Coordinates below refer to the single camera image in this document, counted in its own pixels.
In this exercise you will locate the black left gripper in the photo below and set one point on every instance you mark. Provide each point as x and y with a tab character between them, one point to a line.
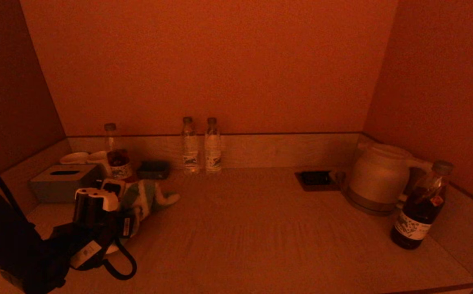
93	241

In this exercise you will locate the green white striped towel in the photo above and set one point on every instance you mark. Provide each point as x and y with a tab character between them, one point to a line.
146	198

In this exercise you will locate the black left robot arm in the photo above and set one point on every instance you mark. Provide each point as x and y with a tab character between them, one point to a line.
7	245

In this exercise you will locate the grey tissue box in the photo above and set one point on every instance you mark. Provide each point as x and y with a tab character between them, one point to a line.
58	185

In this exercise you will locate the white tall cup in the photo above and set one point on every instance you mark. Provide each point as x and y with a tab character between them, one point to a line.
99	159

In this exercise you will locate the small red tea bottle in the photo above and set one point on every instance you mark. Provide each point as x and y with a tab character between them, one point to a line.
118	161

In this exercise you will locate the white shallow cup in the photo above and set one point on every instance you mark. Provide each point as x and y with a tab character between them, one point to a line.
74	158

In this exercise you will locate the small dark teal box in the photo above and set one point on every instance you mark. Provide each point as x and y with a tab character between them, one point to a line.
154	169

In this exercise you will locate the clear water bottle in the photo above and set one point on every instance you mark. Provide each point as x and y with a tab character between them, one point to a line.
189	151
212	151

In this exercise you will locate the black recessed power socket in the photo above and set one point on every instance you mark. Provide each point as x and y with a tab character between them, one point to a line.
314	179

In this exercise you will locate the grey kettle base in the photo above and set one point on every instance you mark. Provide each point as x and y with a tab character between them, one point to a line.
367	206

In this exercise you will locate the white electric kettle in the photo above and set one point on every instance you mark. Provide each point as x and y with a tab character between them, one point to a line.
377	175

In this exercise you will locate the large dark tea bottle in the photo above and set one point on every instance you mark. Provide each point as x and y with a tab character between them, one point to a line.
415	220

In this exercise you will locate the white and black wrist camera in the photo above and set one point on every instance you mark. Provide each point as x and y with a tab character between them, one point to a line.
97	202

